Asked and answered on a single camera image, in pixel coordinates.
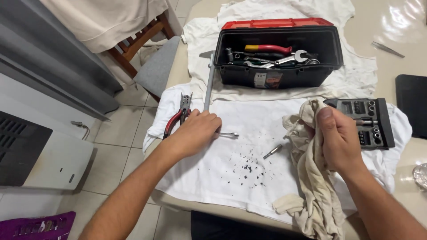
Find wooden chair with grey cushion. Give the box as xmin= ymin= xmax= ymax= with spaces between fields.
xmin=107 ymin=12 xmax=182 ymax=103

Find silver combination wrench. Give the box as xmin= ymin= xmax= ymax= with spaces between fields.
xmin=243 ymin=60 xmax=275 ymax=69

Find grey vernier caliper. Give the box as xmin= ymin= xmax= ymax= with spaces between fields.
xmin=199 ymin=50 xmax=217 ymax=111

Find purple tool packet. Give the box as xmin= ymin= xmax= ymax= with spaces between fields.
xmin=0 ymin=211 xmax=77 ymax=240

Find silver tweezers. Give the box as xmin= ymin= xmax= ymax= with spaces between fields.
xmin=372 ymin=41 xmax=405 ymax=59

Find clear glass dish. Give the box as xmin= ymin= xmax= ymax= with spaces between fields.
xmin=412 ymin=163 xmax=427 ymax=190

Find silver screwdriver bit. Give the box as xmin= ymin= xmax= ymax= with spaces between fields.
xmin=263 ymin=144 xmax=283 ymax=160

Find cream cleaning rag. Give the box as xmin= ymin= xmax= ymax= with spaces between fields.
xmin=272 ymin=97 xmax=347 ymax=240

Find black pad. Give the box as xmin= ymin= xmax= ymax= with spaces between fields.
xmin=395 ymin=74 xmax=427 ymax=140

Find large silver open-end wrench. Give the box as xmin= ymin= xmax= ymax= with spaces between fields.
xmin=267 ymin=50 xmax=309 ymax=66

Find person's right hand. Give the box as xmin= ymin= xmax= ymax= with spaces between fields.
xmin=315 ymin=107 xmax=365 ymax=174

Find red yellow handled screwdriver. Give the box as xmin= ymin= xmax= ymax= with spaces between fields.
xmin=244 ymin=44 xmax=293 ymax=55

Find white t-shirt with black crumbs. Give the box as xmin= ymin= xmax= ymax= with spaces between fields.
xmin=143 ymin=83 xmax=413 ymax=224

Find white air conditioner unit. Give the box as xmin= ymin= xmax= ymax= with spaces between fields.
xmin=0 ymin=73 xmax=95 ymax=191

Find red handled pliers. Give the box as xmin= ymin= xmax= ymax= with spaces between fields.
xmin=162 ymin=92 xmax=193 ymax=140

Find grey socket set case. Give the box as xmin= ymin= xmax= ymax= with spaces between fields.
xmin=323 ymin=98 xmax=396 ymax=150

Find person's left hand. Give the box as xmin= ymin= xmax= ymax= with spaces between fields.
xmin=169 ymin=109 xmax=223 ymax=158

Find beige draped cloth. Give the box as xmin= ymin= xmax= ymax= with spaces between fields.
xmin=39 ymin=0 xmax=183 ymax=54

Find grey curtain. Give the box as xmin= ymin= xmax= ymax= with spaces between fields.
xmin=0 ymin=0 xmax=124 ymax=121

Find white cloth under toolbox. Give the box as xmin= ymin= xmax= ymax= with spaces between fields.
xmin=181 ymin=0 xmax=378 ymax=102

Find black toolbox with red lid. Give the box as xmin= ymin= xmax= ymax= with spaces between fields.
xmin=213 ymin=18 xmax=344 ymax=90

